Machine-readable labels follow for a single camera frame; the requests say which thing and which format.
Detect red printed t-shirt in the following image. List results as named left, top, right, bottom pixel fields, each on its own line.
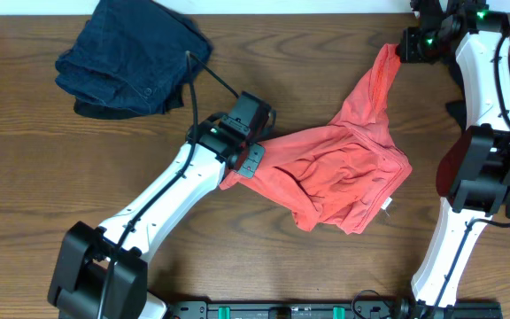
left=220, top=44, right=412, bottom=234

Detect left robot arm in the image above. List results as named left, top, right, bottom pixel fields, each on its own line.
left=48, top=92, right=276, bottom=319

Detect dark blue folded jeans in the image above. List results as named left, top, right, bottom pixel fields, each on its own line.
left=55, top=0, right=213, bottom=120

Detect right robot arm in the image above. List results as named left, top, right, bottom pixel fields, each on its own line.
left=388, top=0, right=510, bottom=318

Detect small black cable loop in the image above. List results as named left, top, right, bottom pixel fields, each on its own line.
left=351, top=289, right=394, bottom=319

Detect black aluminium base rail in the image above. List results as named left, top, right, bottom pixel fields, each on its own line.
left=166, top=300, right=503, bottom=319

